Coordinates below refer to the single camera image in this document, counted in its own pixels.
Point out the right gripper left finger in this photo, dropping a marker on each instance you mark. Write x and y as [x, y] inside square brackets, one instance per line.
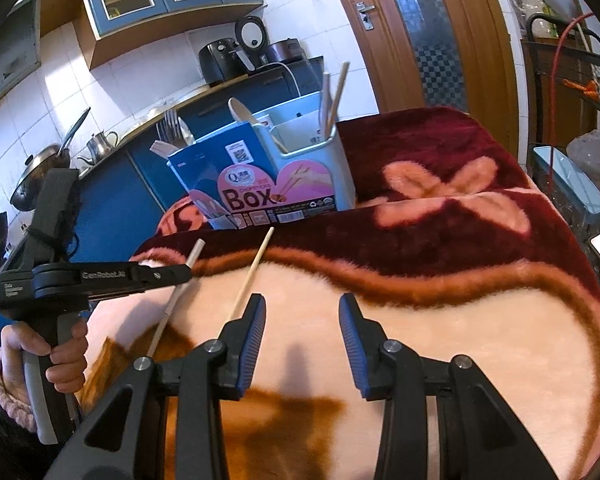
[124, 436]

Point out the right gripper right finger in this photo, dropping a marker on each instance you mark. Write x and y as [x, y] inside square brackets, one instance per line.
[480, 436]

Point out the blue lower kitchen cabinets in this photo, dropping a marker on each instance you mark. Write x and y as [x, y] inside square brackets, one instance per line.
[124, 197]

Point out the person's left hand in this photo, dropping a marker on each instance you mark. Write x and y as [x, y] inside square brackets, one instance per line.
[68, 359]

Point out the chopstick on blanket right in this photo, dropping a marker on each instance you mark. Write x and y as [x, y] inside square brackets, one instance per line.
[242, 294]

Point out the chopstick on blanket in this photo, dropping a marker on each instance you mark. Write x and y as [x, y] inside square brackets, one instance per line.
[242, 294]
[177, 291]

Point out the wok with lid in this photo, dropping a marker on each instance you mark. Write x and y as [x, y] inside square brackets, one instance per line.
[36, 167]

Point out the chopstick on blanket left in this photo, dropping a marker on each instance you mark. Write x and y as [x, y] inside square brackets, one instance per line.
[177, 291]

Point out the steel teapot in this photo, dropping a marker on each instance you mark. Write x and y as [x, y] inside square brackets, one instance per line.
[100, 146]

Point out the wooden fork in box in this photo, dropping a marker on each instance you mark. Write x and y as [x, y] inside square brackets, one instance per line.
[163, 149]

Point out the red floral fleece blanket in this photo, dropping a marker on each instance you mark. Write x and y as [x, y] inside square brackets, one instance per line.
[450, 247]

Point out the steel fork in box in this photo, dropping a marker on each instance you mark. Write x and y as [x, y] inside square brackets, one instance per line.
[169, 129]

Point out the steel spoon in box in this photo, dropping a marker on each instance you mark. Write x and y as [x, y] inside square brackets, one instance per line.
[187, 135]

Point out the blue utensil organizer box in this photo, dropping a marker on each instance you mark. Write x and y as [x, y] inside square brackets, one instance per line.
[281, 171]

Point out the light blue plastic crate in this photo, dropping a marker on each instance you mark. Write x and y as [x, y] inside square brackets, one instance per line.
[572, 192]

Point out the white spoon in box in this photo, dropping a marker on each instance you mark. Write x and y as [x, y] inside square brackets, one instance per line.
[241, 113]

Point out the black air fryer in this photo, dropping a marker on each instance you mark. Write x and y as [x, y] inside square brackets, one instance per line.
[219, 62]

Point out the chopstick in box left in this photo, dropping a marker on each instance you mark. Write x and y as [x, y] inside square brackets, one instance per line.
[324, 107]

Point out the chopstick in box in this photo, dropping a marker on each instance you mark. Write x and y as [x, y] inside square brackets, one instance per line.
[337, 98]
[324, 107]

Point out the open rice cooker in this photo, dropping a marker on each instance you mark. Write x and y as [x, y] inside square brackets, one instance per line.
[255, 50]

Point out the chopstick in box right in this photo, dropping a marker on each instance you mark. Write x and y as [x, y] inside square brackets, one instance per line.
[337, 98]

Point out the wooden door with glass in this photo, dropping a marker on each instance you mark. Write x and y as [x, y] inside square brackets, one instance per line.
[454, 53]

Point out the blue upper wall cabinet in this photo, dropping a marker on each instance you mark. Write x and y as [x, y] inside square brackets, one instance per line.
[105, 29]

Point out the black wire rack cart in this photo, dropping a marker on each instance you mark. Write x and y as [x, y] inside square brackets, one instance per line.
[564, 91]

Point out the silver door handle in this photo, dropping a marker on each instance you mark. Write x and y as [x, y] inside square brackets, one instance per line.
[364, 10]

